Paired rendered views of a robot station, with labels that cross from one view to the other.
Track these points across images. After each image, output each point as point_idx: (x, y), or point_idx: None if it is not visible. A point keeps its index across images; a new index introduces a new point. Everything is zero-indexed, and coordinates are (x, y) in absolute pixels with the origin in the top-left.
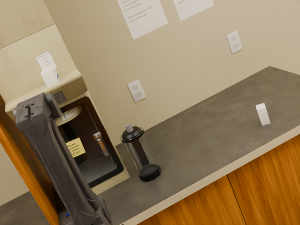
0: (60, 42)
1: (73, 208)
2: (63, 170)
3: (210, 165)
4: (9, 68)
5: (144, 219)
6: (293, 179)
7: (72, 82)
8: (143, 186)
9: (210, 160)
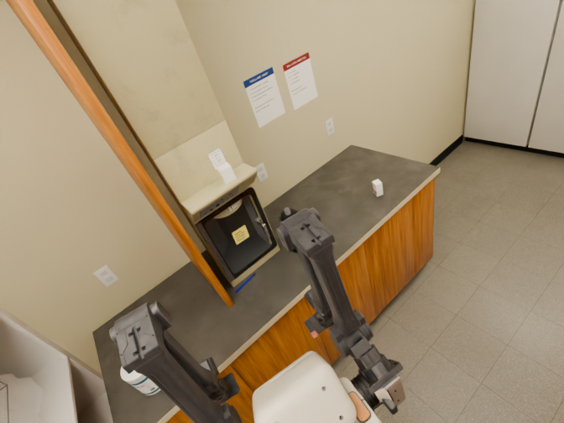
0: (230, 138)
1: (347, 317)
2: (342, 286)
3: (352, 234)
4: (183, 167)
5: None
6: (397, 233)
7: (249, 177)
8: (299, 257)
9: (349, 229)
